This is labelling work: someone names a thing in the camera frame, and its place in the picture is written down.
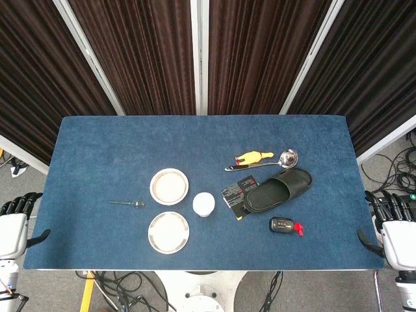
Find blue table cloth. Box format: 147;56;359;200
23;115;385;271

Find white paper cup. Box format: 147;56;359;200
192;192;216;218

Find flat steel plate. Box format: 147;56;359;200
148;211;190;255

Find black rubber slipper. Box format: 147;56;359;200
243;168;313;215

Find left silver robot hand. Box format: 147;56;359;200
0;192;51;260

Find black floor cable bundle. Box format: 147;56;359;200
75;270;178;312
360;129;416;196

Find steel bowl with white contents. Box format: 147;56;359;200
149;168;190;206

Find black printed booklet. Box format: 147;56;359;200
220;175;260;222

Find black and red device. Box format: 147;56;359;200
269;216;306;237

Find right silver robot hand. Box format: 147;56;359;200
356;190;416;271

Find yellow floor tape strip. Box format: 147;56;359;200
79;272;96;312

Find white frame rail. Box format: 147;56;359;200
356;123;416;165
0;134;50;176

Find small metal spoon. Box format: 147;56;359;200
109;200;146;209

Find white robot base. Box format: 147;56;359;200
154;270;252;312

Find white frame post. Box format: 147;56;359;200
190;0;210;116
279;0;346;115
53;0;126;116

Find dark brown curtain panel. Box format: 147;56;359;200
67;0;197;116
0;0;118;166
207;0;333;116
287;0;416;156

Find steel ladle black handle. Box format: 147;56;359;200
224;148;299;172

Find yellow rubber chicken toy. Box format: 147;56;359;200
235;150;276;165

